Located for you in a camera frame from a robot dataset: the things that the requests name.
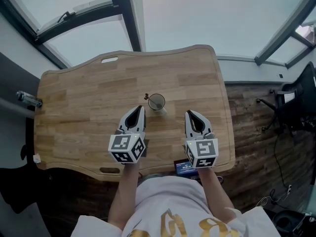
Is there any black cable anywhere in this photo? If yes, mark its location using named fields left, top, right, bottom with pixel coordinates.
left=272, top=131, right=290, bottom=188

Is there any black round container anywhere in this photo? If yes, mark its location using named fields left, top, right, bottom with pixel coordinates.
left=273, top=207, right=316, bottom=237

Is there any white shirt with gold print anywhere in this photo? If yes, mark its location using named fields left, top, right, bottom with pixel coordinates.
left=71, top=175, right=282, bottom=237

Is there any black window handle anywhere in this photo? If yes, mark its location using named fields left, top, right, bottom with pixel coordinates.
left=57, top=10, right=76, bottom=23

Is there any black window frame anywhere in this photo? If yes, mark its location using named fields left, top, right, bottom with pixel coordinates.
left=0, top=0, right=316, bottom=70

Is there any white cable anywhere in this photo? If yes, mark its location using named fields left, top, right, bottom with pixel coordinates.
left=255, top=184, right=293, bottom=207

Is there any black office chair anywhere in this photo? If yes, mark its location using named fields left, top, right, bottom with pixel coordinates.
left=255, top=61, right=316, bottom=134

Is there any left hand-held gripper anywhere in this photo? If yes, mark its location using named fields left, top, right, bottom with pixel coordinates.
left=108, top=105, right=147, bottom=165

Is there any black bulky item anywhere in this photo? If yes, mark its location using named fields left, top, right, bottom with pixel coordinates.
left=0, top=165, right=52, bottom=214

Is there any person's right forearm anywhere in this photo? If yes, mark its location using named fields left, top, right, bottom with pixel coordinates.
left=197, top=168, right=235, bottom=224

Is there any small metal spoon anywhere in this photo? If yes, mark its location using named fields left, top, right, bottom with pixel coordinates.
left=144, top=93, right=161, bottom=110

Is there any person's left forearm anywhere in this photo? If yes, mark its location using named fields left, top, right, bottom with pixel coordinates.
left=108, top=163, right=140, bottom=230

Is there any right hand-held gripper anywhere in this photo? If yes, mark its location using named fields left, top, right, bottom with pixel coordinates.
left=184, top=109, right=219, bottom=169

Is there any small black screen device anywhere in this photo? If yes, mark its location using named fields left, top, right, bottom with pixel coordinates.
left=173, top=158, right=199, bottom=177

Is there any white cup with dark rim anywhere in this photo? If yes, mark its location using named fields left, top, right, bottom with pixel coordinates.
left=147, top=93, right=168, bottom=116

